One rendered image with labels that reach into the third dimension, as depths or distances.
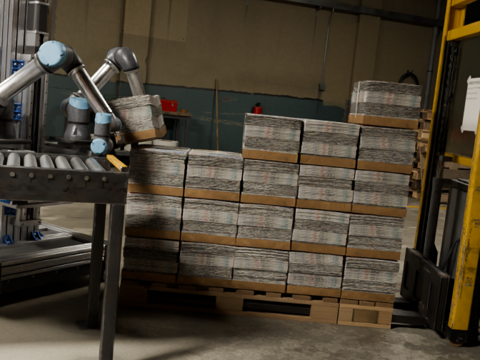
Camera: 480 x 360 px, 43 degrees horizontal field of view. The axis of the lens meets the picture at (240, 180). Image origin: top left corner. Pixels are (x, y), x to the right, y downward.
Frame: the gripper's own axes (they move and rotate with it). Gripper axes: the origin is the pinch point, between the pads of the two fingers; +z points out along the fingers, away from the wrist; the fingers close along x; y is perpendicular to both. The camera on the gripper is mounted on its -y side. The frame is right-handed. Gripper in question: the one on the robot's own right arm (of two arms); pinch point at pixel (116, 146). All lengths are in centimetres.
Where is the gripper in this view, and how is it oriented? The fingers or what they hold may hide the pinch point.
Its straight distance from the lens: 326.1
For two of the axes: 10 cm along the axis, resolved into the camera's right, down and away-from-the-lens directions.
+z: 0.2, -1.2, 9.9
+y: -1.7, -9.8, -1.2
